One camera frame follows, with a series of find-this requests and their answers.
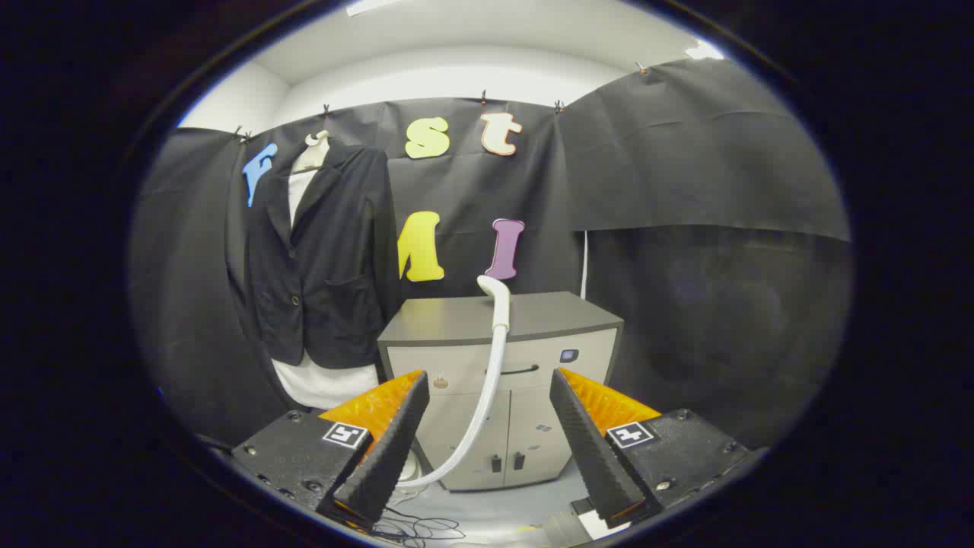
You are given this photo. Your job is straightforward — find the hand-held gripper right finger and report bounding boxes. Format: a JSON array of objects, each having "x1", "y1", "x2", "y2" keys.
[{"x1": 549, "y1": 368, "x2": 769, "y2": 530}]

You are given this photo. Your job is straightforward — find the grey cabinet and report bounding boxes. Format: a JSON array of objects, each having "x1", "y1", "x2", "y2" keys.
[{"x1": 377, "y1": 291, "x2": 625, "y2": 492}]

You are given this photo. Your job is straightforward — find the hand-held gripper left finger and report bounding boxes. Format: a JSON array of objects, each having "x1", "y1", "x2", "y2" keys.
[{"x1": 231, "y1": 370, "x2": 431, "y2": 534}]

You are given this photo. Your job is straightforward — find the white shirt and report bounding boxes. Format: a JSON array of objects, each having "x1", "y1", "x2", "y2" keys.
[{"x1": 271, "y1": 169, "x2": 381, "y2": 410}]

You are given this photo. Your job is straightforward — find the tangled black floor cables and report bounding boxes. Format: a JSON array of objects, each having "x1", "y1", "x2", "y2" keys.
[{"x1": 369, "y1": 502, "x2": 466, "y2": 548}]

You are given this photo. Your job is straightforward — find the black blazer jacket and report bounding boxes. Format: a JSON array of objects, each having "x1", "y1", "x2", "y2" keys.
[{"x1": 225, "y1": 141, "x2": 403, "y2": 370}]

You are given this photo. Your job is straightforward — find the black backdrop cloth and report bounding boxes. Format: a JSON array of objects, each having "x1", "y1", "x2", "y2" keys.
[{"x1": 128, "y1": 57, "x2": 853, "y2": 457}]

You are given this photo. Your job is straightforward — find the cream clothes hanger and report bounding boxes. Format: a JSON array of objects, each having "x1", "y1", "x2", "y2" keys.
[{"x1": 291, "y1": 129, "x2": 332, "y2": 174}]

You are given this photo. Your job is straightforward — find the white garment steamer head with hose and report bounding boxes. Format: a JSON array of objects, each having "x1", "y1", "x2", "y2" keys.
[{"x1": 396, "y1": 276, "x2": 512, "y2": 489}]

